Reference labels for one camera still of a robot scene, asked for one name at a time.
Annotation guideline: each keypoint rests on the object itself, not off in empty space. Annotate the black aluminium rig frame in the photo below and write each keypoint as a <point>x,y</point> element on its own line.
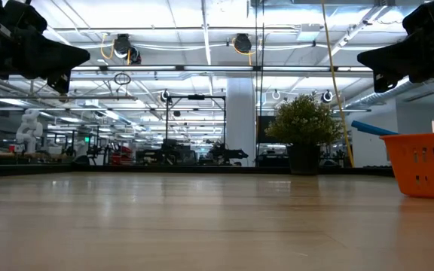
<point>164,170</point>

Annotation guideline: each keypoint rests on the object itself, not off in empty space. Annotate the small green potted plant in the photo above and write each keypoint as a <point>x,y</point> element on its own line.
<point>303,124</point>

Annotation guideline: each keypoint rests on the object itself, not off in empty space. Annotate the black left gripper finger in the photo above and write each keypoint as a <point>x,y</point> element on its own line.
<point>47,45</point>
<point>43,64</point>

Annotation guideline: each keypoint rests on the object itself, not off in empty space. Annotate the black background rig frame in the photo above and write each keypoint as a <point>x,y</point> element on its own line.
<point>196,97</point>

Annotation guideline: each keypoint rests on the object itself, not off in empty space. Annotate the white square pillar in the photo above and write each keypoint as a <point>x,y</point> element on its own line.
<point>239,120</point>

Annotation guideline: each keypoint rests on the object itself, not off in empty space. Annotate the blue pen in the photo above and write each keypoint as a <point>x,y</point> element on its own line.
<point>371,129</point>

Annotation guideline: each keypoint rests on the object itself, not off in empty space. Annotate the orange plastic basket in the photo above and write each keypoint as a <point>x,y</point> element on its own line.
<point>401,169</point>

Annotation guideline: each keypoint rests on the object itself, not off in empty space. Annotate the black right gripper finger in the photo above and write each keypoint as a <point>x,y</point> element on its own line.
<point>401,47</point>
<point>405,67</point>

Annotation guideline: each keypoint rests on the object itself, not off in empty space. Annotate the white humanoid robot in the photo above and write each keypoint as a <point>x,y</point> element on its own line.
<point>30,130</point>

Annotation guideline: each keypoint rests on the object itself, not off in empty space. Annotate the black background robot arm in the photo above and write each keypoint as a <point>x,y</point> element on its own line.
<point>226,154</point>
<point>170,154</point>

